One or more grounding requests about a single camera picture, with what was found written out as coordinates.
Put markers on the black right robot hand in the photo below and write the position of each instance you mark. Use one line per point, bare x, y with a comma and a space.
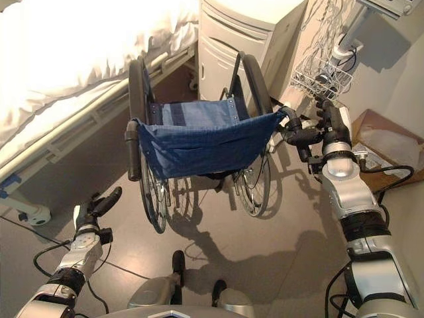
338, 127

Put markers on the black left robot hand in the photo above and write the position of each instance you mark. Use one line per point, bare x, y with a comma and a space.
104, 202

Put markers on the blue seat folding wheelchair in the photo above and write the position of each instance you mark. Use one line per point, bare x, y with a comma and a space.
205, 145

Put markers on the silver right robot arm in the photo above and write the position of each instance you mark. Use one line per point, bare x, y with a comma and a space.
357, 198

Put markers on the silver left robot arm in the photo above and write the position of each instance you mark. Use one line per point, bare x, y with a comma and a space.
83, 245

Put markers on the white bed sheet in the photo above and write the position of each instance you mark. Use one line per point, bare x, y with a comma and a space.
66, 49

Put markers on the clear plastic bag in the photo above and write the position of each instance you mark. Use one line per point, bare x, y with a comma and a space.
387, 142

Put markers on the brown cardboard box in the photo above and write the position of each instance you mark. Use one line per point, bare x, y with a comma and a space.
394, 180

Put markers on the beige equipment cabinet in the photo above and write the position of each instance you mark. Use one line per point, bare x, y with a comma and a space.
285, 49

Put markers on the white monitor stand pole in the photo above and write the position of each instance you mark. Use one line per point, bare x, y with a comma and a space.
352, 31

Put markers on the silver left robot leg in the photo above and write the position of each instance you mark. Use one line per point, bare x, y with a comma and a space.
155, 291

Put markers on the grey robot torso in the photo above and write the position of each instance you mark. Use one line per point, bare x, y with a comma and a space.
172, 314

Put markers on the white bedside cabinet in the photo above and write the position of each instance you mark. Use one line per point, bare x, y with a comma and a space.
228, 43

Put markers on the white hospital bed frame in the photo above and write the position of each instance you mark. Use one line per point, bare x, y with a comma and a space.
76, 132

